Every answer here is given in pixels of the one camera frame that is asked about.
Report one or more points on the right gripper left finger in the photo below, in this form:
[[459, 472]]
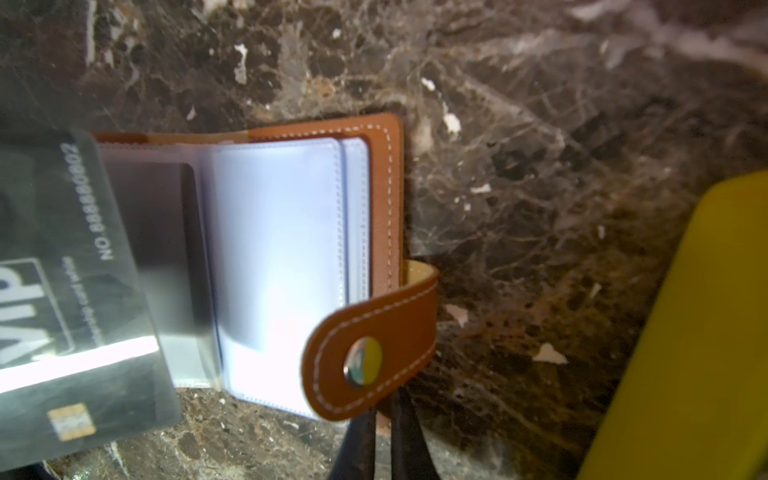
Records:
[[356, 457]]

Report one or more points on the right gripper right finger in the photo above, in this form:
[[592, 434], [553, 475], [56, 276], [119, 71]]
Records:
[[410, 456]]

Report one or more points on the brown leather card holder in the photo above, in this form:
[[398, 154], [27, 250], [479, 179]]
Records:
[[273, 260]]

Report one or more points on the yellow plastic card tray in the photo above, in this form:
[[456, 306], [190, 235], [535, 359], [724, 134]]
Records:
[[692, 403]]

